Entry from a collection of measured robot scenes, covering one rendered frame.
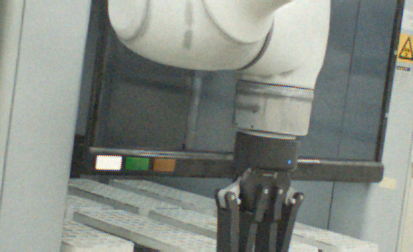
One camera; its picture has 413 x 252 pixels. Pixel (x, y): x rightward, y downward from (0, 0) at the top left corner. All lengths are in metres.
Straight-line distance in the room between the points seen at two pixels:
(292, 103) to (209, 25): 0.18
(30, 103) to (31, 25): 0.09
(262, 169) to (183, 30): 0.23
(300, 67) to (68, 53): 0.29
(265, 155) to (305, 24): 0.15
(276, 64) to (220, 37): 0.13
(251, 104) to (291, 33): 0.09
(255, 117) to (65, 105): 0.24
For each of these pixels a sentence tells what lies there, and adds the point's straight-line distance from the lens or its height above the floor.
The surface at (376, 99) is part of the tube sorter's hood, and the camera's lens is 1.55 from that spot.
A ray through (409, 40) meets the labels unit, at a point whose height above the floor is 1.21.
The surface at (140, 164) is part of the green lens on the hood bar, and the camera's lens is 1.19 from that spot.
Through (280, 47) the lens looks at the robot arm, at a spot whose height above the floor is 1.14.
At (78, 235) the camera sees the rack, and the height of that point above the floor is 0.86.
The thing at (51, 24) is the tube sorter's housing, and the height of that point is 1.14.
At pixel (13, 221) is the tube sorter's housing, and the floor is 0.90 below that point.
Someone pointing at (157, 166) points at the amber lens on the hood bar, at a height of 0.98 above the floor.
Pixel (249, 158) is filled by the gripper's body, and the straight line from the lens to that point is 1.05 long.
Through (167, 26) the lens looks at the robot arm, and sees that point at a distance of 0.89.
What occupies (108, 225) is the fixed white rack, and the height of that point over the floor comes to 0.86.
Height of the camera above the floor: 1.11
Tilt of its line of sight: 3 degrees down
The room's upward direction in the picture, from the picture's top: 8 degrees clockwise
